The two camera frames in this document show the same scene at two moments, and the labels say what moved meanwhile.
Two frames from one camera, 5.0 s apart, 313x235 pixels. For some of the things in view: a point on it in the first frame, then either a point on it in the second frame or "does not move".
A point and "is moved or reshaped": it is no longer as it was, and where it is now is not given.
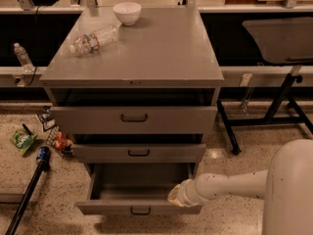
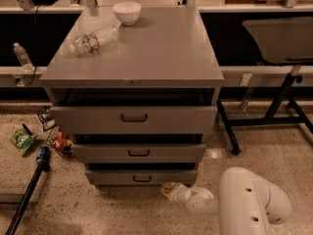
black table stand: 285,97 does not move
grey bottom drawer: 137,188 is moved or reshaped
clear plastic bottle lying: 105,36 does not move
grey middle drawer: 139,153 does not move
